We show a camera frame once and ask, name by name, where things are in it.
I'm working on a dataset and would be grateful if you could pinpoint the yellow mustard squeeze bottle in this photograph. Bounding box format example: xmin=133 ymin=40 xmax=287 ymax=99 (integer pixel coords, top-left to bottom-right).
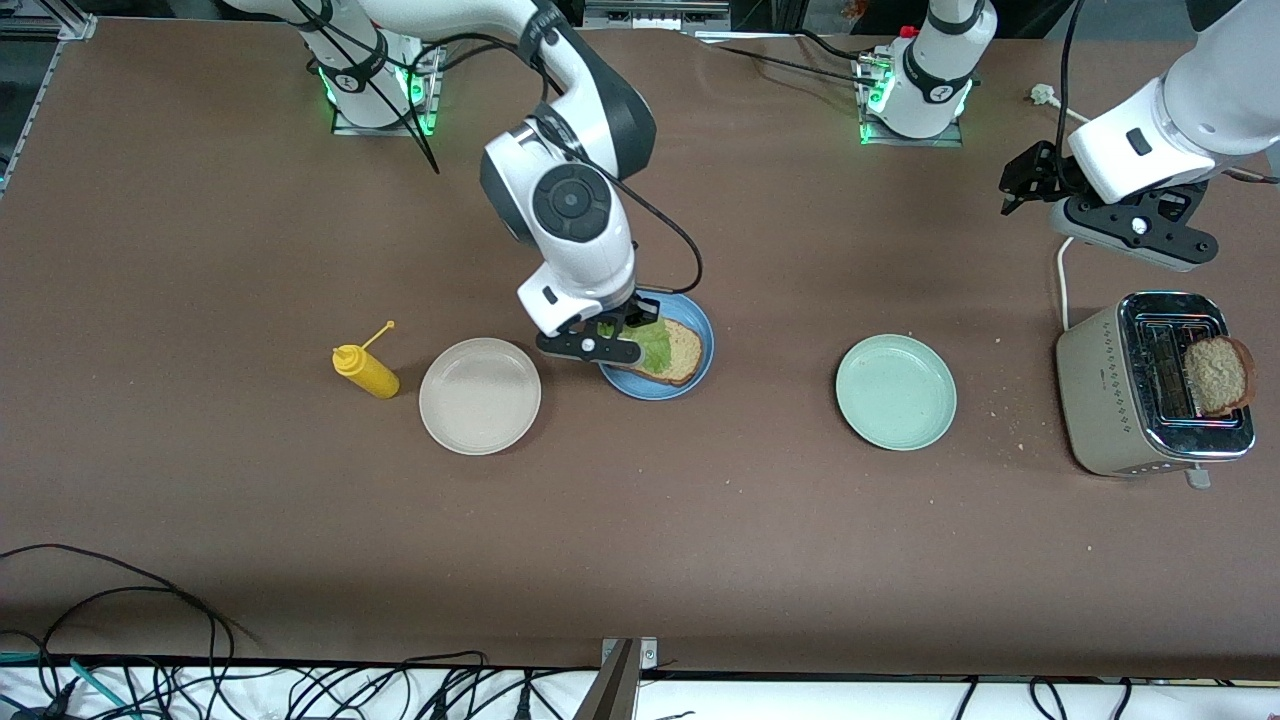
xmin=332 ymin=320 xmax=401 ymax=400

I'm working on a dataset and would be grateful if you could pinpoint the beige round plate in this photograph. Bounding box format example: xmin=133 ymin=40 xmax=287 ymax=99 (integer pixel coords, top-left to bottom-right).
xmin=419 ymin=337 xmax=542 ymax=457

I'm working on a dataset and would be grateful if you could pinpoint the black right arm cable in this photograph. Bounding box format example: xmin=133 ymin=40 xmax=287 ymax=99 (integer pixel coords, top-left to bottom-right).
xmin=290 ymin=0 xmax=704 ymax=298

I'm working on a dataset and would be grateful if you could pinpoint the green lettuce leaf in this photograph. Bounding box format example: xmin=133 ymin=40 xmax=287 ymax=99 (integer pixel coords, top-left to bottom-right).
xmin=598 ymin=315 xmax=674 ymax=377

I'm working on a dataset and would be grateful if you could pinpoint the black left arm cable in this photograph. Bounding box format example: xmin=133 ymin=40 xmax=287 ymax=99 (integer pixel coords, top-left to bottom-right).
xmin=1055 ymin=0 xmax=1089 ymax=153

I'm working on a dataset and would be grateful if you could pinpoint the black cable bundle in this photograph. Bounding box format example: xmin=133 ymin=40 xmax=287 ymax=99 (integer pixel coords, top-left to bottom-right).
xmin=150 ymin=650 xmax=601 ymax=720

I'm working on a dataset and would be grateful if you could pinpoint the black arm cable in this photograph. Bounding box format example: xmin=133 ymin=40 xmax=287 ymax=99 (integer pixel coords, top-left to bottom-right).
xmin=1055 ymin=0 xmax=1089 ymax=153
xmin=290 ymin=0 xmax=704 ymax=298

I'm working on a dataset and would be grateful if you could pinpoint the black looping cable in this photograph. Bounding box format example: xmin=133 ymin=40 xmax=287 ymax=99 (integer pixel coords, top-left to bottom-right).
xmin=0 ymin=545 xmax=237 ymax=720

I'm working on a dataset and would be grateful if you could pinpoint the white toaster power cord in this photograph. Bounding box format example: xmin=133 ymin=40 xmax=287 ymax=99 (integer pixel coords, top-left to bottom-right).
xmin=1030 ymin=84 xmax=1091 ymax=332

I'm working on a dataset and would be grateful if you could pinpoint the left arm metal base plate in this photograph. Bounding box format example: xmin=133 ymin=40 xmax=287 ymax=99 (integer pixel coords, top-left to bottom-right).
xmin=857 ymin=45 xmax=966 ymax=149

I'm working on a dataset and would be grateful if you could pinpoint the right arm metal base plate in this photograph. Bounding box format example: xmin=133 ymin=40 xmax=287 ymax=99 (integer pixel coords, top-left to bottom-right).
xmin=332 ymin=42 xmax=447 ymax=137

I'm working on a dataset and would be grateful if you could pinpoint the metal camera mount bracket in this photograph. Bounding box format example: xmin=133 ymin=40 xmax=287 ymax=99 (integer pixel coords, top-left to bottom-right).
xmin=575 ymin=637 xmax=659 ymax=720

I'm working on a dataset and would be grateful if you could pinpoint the brown bread slice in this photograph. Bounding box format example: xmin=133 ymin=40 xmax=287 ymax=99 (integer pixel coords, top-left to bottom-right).
xmin=604 ymin=318 xmax=705 ymax=389
xmin=1184 ymin=336 xmax=1257 ymax=419

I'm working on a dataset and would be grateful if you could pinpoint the light green round plate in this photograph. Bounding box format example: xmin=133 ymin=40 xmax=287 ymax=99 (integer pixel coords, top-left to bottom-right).
xmin=835 ymin=333 xmax=958 ymax=452

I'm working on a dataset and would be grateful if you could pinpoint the beige chrome toaster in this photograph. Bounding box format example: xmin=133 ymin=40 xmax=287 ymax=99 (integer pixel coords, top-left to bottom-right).
xmin=1055 ymin=290 xmax=1258 ymax=491

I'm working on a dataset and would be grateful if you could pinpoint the blue round plate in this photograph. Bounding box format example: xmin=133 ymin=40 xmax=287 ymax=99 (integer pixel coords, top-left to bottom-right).
xmin=597 ymin=289 xmax=716 ymax=402

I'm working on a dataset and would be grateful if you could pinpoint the teal cable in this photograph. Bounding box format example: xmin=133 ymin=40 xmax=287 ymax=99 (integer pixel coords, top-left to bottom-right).
xmin=0 ymin=650 xmax=143 ymax=720

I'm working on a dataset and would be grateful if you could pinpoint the aluminium frame profile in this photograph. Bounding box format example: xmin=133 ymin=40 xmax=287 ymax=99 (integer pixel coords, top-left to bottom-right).
xmin=0 ymin=0 xmax=97 ymax=43

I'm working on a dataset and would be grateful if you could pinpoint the black base supply cable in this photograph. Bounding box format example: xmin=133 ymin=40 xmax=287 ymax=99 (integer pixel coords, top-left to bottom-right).
xmin=700 ymin=30 xmax=881 ymax=87

